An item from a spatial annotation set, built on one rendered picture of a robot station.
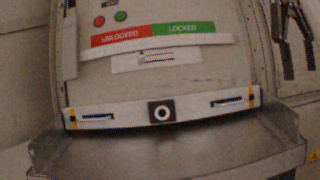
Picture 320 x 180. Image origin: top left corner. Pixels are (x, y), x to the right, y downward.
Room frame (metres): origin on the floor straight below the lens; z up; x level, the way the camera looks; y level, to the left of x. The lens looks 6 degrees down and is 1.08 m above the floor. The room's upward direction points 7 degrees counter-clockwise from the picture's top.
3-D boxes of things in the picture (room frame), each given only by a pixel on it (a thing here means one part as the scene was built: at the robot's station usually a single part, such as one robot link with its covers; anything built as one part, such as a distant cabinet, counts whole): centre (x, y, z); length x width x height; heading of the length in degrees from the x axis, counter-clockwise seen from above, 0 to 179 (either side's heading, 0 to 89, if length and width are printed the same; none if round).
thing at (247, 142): (1.07, 0.00, 0.82); 0.68 x 0.62 x 0.06; 179
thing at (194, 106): (1.23, 0.00, 0.90); 0.54 x 0.05 x 0.06; 89
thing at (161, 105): (1.19, 0.00, 0.90); 0.06 x 0.03 x 0.05; 89
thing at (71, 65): (1.14, 0.21, 1.09); 0.08 x 0.05 x 0.17; 179
